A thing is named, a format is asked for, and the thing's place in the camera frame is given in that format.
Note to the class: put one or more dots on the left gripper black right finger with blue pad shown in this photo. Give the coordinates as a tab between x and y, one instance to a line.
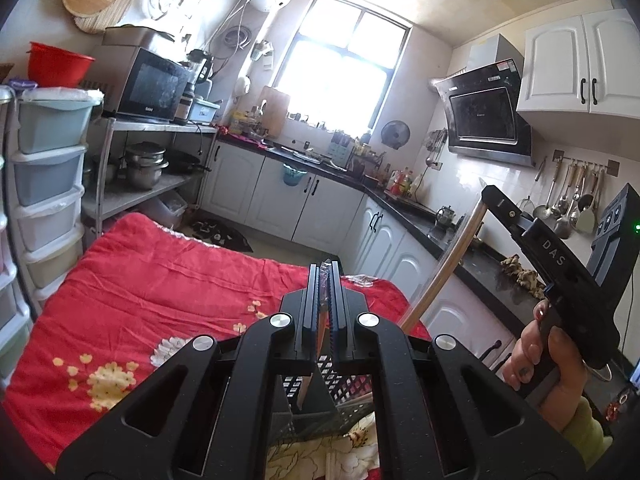
439	412

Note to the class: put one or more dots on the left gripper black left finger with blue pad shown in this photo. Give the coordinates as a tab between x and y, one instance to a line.
206	412

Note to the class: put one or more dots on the green sleeve forearm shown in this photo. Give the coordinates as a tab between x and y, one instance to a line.
586	434

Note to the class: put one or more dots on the kitchen window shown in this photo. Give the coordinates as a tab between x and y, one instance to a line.
340	65

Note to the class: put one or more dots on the ginger root pile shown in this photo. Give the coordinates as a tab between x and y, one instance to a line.
526	278

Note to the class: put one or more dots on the black countertop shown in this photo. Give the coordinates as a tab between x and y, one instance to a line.
425	219

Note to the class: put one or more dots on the pile of wrapped chopsticks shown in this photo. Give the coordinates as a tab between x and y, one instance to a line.
352	456

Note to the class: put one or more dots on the hanging utensil rack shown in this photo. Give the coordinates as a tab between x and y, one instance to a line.
568	194

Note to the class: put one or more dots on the black perforated utensil basket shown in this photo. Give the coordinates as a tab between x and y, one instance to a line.
332	404

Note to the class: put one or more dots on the red floral quilt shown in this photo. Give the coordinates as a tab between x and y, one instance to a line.
138	295

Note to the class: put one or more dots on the steel kettle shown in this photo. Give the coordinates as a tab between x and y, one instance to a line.
445	217

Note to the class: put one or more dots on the black floor mat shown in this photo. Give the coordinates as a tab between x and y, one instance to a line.
216	232

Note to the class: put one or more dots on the white lower cabinets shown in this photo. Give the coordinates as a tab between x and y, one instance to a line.
350	219

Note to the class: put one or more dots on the black range hood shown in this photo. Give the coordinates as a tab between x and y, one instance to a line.
480	106

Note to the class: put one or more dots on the teal hanging bin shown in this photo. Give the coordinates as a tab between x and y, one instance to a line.
291	176

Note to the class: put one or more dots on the stainless steel pot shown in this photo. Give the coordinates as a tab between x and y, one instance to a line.
145	163

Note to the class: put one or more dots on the metal shelf rack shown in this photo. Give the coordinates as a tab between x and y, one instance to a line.
108	192

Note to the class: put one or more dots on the wooden cutting board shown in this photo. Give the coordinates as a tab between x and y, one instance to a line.
274	105

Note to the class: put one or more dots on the right plastic drawer tower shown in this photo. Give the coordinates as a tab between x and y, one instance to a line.
44	142

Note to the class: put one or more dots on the plastic drawer tower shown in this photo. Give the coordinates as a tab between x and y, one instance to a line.
16	321
44	142

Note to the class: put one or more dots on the black microwave oven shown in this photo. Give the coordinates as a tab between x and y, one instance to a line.
137	83

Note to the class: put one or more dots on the left plastic drawer tower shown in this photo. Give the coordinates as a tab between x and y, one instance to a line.
16	321

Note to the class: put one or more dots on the red plastic basin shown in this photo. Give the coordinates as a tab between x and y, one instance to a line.
55	67

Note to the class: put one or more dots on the wire mesh strainer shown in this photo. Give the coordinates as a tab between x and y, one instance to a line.
527	205

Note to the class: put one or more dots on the white upper wall cabinet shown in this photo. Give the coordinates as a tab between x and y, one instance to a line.
588	64

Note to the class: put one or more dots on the small wall fan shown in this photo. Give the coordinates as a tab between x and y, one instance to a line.
395	134

